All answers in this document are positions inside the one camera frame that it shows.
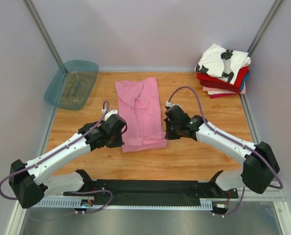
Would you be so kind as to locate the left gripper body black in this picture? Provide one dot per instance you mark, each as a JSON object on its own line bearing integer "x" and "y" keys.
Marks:
{"x": 116, "y": 140}

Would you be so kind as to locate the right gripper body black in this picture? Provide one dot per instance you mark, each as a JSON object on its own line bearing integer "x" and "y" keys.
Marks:
{"x": 172, "y": 131}

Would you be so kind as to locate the pink t shirt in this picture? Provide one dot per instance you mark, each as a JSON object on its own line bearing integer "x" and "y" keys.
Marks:
{"x": 139, "y": 106}

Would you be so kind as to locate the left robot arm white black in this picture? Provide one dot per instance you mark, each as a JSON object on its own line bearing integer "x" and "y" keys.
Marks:
{"x": 34, "y": 180}

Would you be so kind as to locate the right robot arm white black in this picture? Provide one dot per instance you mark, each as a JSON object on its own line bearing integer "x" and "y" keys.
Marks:
{"x": 258, "y": 163}

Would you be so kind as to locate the crimson folded shirt bottom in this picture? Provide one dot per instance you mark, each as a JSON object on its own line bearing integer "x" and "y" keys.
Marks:
{"x": 213, "y": 96}

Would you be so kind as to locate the light pink folded shirt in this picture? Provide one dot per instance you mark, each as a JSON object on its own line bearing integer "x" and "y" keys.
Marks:
{"x": 243, "y": 89}

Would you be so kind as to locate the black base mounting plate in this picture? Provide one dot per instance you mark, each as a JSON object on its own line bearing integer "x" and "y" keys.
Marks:
{"x": 161, "y": 193}

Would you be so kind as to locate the red folded shirt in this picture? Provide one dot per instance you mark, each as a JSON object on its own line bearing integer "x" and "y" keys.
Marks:
{"x": 238, "y": 82}

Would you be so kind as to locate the teal transparent plastic bin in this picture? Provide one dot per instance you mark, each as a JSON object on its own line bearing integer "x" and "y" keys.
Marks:
{"x": 72, "y": 85}

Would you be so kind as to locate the white black printed folded shirt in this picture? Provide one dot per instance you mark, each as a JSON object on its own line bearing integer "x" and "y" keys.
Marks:
{"x": 222, "y": 63}

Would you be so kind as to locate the blue folded shirt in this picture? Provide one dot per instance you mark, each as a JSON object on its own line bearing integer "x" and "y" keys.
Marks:
{"x": 246, "y": 77}

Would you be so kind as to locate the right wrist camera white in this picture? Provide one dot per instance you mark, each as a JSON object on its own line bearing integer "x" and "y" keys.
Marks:
{"x": 169, "y": 104}

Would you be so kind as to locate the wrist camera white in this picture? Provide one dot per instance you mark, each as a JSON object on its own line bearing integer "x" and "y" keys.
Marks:
{"x": 169, "y": 104}
{"x": 108, "y": 113}

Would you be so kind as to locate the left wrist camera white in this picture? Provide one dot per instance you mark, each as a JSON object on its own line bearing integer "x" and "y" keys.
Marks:
{"x": 108, "y": 113}

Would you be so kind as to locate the aluminium frame post right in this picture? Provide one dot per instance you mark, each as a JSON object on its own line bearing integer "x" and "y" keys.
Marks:
{"x": 265, "y": 25}

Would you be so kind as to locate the aluminium frame post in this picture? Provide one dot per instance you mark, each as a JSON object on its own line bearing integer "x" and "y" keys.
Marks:
{"x": 265, "y": 25}
{"x": 43, "y": 31}

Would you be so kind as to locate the aluminium frame post left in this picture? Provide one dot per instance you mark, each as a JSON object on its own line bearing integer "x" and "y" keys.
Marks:
{"x": 43, "y": 31}

